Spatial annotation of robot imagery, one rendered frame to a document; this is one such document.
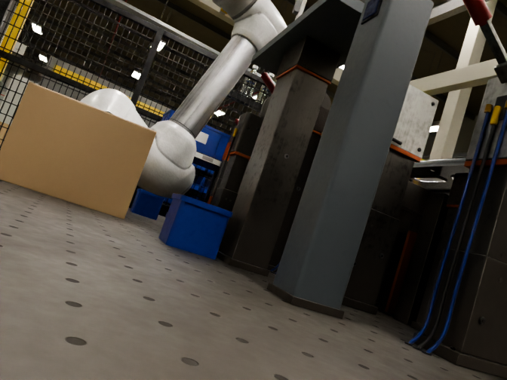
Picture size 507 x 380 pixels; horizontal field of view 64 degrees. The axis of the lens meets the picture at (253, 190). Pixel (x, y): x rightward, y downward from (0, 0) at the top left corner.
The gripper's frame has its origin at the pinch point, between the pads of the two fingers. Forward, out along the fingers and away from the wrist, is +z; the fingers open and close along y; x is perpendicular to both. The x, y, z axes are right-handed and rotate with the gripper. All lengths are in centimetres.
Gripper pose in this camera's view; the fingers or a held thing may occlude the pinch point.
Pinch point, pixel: (321, 32)
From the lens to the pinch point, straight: 90.9
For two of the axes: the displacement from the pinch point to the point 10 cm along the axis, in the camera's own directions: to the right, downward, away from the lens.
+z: -3.2, 9.4, -1.0
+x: -1.8, 0.5, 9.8
